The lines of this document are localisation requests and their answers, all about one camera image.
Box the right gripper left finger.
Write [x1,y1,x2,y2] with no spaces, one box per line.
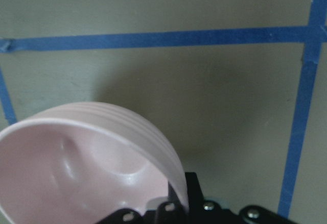
[97,183,184,224]

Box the pink bowl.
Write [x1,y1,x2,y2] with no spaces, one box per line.
[1,102,189,223]

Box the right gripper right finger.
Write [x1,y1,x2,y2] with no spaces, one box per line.
[185,172,296,224]

